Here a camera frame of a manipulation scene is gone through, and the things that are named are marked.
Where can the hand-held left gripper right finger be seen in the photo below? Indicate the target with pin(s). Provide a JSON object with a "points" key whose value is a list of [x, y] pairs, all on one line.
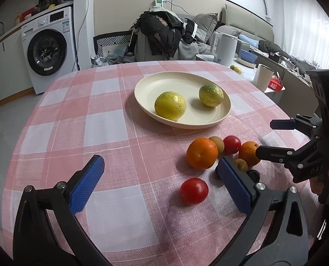
{"points": [[236, 184]]}

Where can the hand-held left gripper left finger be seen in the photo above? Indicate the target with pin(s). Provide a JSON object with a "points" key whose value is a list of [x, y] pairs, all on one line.
{"points": [[88, 181]]}

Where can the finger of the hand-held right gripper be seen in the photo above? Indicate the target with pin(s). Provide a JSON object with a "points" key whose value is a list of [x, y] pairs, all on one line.
{"points": [[272, 152], [283, 124]]}

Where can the small brown fruit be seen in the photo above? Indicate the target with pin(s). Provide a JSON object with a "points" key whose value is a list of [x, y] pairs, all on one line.
{"points": [[217, 143], [240, 165]]}

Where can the dark plum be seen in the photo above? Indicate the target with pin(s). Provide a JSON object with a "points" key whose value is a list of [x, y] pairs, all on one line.
{"points": [[217, 171], [254, 175]]}

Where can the orange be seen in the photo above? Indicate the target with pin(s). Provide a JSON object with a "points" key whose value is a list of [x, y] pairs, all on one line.
{"points": [[249, 153], [202, 153]]}

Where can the red tomato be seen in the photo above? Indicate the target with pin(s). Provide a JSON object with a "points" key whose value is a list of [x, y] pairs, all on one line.
{"points": [[231, 145], [194, 191]]}

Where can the cream round plate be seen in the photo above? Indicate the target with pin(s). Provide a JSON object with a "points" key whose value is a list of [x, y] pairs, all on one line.
{"points": [[182, 110]]}

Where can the yellow green lemon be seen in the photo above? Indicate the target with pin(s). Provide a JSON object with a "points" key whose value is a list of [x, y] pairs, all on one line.
{"points": [[170, 105], [211, 95]]}

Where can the person's right hand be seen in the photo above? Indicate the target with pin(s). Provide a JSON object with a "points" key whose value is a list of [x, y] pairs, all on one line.
{"points": [[316, 185]]}

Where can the red box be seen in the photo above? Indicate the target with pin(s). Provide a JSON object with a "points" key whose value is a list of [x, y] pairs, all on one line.
{"points": [[275, 84]]}

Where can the white cup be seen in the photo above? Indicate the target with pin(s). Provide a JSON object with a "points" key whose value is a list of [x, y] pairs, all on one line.
{"points": [[262, 77]]}

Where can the pink checked tablecloth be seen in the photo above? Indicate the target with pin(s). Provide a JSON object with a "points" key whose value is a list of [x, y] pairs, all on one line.
{"points": [[112, 133]]}

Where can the yellow green citrus fruit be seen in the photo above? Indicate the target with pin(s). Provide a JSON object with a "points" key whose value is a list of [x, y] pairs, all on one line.
{"points": [[236, 69]]}

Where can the blue bowl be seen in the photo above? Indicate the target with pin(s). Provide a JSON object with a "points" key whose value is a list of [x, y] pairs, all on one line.
{"points": [[249, 56]]}

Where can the white electric kettle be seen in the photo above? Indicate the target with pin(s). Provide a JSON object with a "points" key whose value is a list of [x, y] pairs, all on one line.
{"points": [[224, 48]]}

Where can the beige sofa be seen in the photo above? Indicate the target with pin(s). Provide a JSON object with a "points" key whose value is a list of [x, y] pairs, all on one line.
{"points": [[247, 23]]}

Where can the white curtain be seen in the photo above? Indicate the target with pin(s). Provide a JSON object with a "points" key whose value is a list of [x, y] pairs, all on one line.
{"points": [[305, 19]]}

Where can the grey pillow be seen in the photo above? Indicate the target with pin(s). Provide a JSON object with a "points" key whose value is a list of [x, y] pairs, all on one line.
{"points": [[206, 26]]}

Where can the white washing machine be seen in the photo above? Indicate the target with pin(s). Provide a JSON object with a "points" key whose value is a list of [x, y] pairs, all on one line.
{"points": [[49, 48]]}

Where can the black patterned chair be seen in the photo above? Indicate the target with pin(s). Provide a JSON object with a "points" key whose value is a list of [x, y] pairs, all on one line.
{"points": [[112, 43]]}

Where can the white kitchen cabinet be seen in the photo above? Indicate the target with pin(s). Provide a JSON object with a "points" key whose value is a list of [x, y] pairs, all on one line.
{"points": [[6, 66]]}

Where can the grey chair with clothes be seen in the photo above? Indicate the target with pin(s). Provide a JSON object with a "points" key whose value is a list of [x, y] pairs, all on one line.
{"points": [[145, 51]]}

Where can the black jacket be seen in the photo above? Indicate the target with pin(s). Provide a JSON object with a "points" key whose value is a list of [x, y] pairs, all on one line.
{"points": [[161, 32]]}

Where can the metal faucet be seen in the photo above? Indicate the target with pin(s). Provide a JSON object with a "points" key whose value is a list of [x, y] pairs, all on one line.
{"points": [[0, 27]]}

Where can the small yellow bottle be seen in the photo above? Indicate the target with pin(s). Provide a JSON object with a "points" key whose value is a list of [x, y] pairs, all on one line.
{"points": [[17, 18]]}

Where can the red container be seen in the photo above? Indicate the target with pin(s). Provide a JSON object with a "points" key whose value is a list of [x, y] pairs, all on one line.
{"points": [[27, 13]]}

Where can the black pot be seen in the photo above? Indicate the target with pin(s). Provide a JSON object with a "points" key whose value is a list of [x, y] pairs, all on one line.
{"points": [[48, 0]]}

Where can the wall power outlet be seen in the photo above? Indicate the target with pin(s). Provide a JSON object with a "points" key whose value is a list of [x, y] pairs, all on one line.
{"points": [[160, 1]]}

